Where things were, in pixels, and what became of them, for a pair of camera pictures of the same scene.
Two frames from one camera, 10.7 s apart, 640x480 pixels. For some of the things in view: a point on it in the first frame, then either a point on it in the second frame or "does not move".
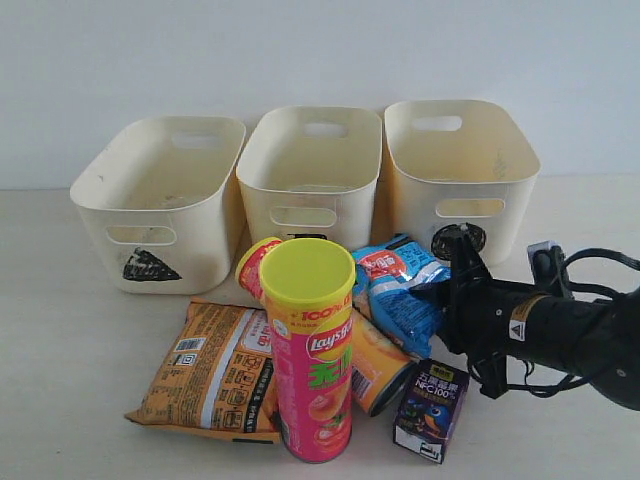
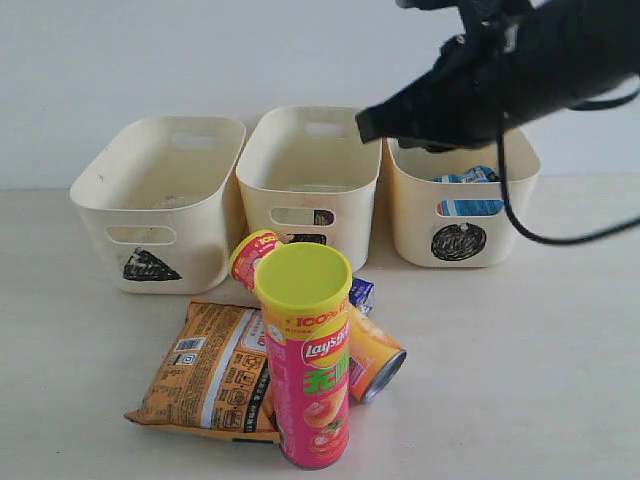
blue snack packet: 385,276 to 471,207
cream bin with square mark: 311,172 does not move
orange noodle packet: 216,378 does not move
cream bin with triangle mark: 156,203 does not move
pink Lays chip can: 308,287 does not move
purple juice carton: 430,409 to 323,217
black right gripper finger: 438,294 to 428,145
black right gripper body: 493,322 to 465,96
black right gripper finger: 461,244 to 433,107
